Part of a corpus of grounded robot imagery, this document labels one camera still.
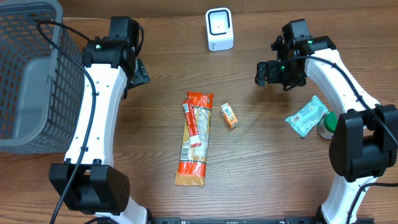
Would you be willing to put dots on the green lid white jar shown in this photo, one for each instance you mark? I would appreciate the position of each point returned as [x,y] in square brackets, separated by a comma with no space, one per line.
[326,126]

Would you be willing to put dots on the teal snack packet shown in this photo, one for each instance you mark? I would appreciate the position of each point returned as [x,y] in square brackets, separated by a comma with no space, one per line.
[308,117]

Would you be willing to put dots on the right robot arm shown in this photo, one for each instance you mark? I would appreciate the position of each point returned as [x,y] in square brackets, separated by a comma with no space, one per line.
[364,143]

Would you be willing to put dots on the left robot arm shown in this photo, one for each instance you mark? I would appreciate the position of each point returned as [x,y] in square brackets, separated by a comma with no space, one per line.
[86,180]

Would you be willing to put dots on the white barcode scanner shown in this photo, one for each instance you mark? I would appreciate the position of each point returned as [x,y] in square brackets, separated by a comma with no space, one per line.
[219,29]

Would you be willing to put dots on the small orange box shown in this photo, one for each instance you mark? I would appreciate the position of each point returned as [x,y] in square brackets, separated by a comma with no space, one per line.
[229,115]

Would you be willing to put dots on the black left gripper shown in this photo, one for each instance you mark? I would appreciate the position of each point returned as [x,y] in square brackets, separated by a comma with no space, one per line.
[140,74]

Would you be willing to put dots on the grey plastic mesh basket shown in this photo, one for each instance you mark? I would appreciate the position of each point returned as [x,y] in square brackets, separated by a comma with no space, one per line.
[41,90]

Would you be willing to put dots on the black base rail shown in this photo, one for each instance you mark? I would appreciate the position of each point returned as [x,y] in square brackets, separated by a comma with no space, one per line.
[287,220]

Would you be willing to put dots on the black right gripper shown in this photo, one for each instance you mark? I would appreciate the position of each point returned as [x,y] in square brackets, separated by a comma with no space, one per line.
[262,73]

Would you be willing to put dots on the long orange noodle package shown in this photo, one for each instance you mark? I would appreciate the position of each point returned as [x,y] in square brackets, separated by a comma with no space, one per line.
[196,133]

